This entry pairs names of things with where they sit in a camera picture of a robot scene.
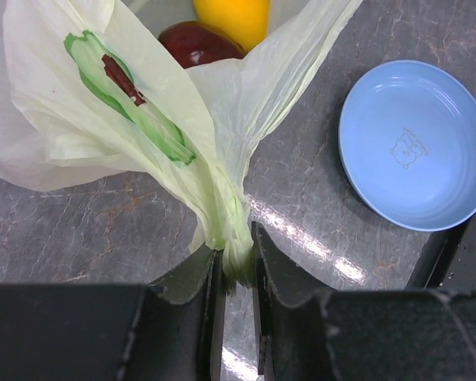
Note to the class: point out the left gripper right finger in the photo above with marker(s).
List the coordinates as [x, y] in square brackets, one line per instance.
[306, 330]

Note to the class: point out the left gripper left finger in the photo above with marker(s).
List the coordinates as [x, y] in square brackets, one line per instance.
[170, 329]

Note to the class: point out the pale green plastic bag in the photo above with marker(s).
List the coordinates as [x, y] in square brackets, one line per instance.
[87, 91]

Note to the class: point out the dark red fake apple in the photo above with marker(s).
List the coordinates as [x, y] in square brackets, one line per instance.
[193, 43]

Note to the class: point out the yellow fake lemon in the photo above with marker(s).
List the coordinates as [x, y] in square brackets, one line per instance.
[245, 21]

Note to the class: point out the blue plastic plate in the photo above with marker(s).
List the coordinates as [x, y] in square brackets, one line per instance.
[407, 141]

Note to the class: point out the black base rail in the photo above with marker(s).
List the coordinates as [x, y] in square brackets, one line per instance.
[448, 260]

